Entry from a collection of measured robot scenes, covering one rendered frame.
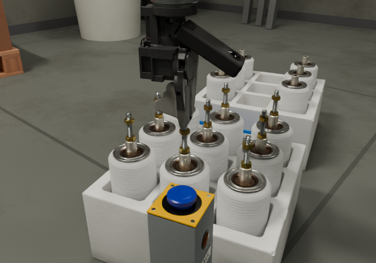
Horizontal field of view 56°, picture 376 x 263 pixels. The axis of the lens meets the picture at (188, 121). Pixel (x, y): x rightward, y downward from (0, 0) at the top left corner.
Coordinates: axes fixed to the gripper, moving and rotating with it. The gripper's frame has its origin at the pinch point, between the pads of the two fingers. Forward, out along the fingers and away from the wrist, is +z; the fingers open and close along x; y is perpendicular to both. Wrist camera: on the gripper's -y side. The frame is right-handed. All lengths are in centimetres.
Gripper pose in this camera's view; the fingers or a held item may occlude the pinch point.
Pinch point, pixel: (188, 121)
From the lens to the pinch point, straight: 62.7
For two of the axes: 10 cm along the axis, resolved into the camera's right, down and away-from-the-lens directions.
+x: -2.8, 4.2, -8.6
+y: -9.6, -1.2, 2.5
